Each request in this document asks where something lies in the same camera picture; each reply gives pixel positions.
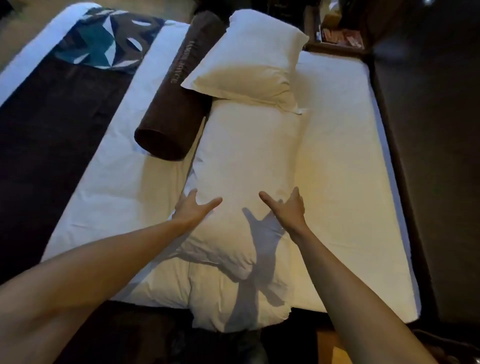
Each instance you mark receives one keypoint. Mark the white bed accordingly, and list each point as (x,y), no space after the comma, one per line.
(345,168)

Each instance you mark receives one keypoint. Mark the person's left hand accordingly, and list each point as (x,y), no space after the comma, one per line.
(193,213)

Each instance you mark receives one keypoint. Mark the wooden nightstand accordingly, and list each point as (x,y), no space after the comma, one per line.
(337,49)

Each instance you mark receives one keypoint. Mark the red magazine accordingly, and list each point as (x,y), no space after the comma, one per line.
(345,37)

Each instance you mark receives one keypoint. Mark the person's right forearm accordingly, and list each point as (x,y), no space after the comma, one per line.
(348,300)

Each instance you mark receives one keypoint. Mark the person's right hand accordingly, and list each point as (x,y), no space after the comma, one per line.
(290,213)

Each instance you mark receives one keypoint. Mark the brown bolster cushion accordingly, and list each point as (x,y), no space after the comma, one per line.
(172,112)

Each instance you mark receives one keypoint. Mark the dark brown bed runner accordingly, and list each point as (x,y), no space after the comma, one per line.
(48,150)

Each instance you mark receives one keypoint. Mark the person's left forearm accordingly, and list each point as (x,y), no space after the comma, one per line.
(93,270)

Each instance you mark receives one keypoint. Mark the teal patterned cushion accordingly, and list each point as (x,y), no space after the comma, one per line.
(97,45)

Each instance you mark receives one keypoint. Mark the white pillow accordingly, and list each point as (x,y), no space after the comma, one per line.
(243,157)
(247,56)

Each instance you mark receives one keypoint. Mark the brown leather headboard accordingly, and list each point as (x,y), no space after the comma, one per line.
(442,150)

